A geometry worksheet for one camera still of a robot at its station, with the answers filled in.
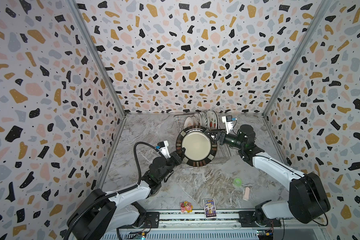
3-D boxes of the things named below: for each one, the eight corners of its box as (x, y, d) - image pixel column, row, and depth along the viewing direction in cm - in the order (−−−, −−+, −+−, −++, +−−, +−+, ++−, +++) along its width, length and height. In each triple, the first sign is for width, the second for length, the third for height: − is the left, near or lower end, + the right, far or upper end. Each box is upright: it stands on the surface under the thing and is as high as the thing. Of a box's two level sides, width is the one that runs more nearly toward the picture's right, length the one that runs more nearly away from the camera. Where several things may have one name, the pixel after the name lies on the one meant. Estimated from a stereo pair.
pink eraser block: (242, 199, 83) (244, 197, 80) (243, 188, 87) (245, 186, 84) (247, 201, 82) (249, 199, 80) (248, 189, 86) (250, 187, 84)
